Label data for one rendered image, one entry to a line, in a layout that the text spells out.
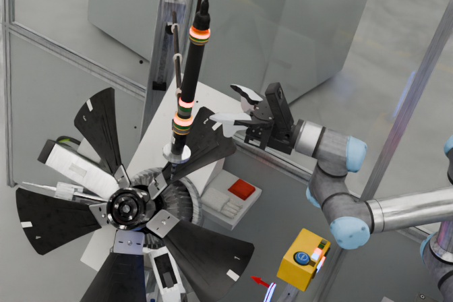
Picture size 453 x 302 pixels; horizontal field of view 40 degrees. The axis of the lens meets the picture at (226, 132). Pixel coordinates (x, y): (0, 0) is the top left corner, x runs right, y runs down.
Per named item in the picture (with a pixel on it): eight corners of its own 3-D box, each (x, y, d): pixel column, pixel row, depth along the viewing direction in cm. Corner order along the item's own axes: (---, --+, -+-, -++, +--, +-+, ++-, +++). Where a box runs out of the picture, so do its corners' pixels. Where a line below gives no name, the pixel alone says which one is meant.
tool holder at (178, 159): (162, 139, 163) (166, 109, 157) (189, 141, 165) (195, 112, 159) (162, 162, 156) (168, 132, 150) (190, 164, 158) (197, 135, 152)
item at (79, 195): (125, 209, 188) (23, 186, 197) (126, 201, 188) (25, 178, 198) (121, 208, 186) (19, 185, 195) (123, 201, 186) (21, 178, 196)
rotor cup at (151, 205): (124, 181, 186) (105, 178, 174) (169, 189, 183) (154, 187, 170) (114, 230, 185) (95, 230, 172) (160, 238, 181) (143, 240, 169)
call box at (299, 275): (294, 248, 208) (303, 226, 201) (322, 263, 205) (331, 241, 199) (274, 279, 196) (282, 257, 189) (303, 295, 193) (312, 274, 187)
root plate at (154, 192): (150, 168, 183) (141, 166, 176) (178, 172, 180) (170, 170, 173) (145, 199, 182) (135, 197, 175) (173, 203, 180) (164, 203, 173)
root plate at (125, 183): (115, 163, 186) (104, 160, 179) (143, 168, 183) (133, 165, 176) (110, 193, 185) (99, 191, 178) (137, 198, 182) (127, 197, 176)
